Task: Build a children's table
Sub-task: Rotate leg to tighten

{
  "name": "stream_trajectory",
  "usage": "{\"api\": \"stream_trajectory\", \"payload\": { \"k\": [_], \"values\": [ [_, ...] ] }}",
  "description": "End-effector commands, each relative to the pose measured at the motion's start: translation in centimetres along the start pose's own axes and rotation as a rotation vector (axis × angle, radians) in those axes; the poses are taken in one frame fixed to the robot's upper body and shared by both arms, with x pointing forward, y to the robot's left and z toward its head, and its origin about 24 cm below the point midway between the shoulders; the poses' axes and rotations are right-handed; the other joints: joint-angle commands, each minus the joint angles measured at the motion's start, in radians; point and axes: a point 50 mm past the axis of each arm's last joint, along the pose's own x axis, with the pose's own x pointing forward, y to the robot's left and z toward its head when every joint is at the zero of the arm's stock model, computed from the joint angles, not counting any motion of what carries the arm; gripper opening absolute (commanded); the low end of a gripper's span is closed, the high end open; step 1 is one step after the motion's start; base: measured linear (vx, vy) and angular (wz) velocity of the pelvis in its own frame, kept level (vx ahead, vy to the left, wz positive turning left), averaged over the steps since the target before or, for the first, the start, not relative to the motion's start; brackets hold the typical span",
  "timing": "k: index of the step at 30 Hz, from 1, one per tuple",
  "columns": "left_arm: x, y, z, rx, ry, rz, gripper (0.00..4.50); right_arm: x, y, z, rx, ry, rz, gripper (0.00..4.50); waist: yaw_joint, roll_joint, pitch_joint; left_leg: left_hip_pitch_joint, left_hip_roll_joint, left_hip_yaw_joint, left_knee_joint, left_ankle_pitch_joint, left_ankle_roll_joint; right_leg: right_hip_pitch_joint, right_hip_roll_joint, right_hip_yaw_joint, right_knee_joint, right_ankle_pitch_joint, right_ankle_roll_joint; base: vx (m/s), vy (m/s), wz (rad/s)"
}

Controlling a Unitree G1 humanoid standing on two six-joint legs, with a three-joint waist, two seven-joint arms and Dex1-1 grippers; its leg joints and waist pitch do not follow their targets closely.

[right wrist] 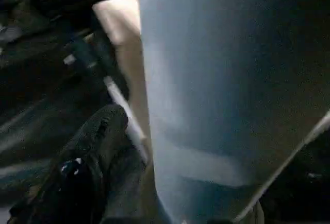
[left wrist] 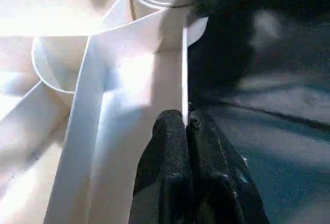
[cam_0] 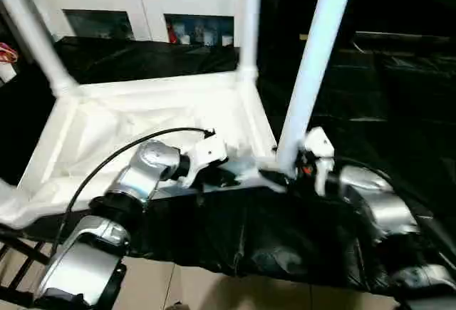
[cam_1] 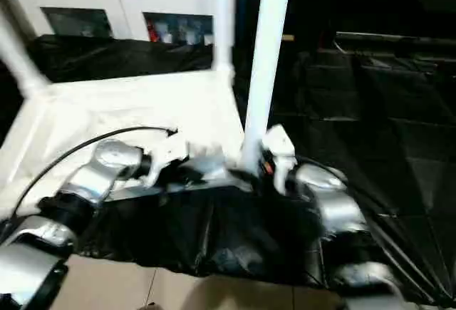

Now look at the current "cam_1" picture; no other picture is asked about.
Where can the grey curtain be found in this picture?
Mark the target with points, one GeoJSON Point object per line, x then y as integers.
{"type": "Point", "coordinates": [14, 14]}

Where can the red bottle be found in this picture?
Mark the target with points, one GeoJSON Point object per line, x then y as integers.
{"type": "Point", "coordinates": [152, 32]}

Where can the white plastic table leg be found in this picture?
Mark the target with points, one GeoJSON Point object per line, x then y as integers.
{"type": "Point", "coordinates": [265, 60]}
{"type": "Point", "coordinates": [19, 60]}
{"type": "Point", "coordinates": [223, 21]}

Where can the small yellow label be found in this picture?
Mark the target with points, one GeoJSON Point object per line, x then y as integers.
{"type": "Point", "coordinates": [288, 37]}

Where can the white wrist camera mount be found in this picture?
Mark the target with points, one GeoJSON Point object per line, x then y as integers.
{"type": "Point", "coordinates": [165, 156]}
{"type": "Point", "coordinates": [281, 142]}

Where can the black mat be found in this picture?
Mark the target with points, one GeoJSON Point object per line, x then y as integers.
{"type": "Point", "coordinates": [231, 231]}

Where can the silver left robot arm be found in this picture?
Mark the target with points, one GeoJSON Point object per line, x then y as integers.
{"type": "Point", "coordinates": [96, 174]}

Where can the small white jar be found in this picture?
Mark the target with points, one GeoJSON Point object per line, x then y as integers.
{"type": "Point", "coordinates": [165, 37]}

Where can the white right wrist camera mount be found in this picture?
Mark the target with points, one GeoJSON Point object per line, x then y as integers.
{"type": "Point", "coordinates": [281, 142]}

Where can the black metal bar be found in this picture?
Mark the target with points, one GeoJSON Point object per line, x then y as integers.
{"type": "Point", "coordinates": [395, 37]}

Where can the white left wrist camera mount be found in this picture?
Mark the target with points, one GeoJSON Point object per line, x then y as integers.
{"type": "Point", "coordinates": [165, 156]}

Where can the white plastic table top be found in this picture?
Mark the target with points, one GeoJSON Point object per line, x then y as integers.
{"type": "Point", "coordinates": [124, 103]}

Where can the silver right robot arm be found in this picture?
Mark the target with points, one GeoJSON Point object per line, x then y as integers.
{"type": "Point", "coordinates": [331, 203]}

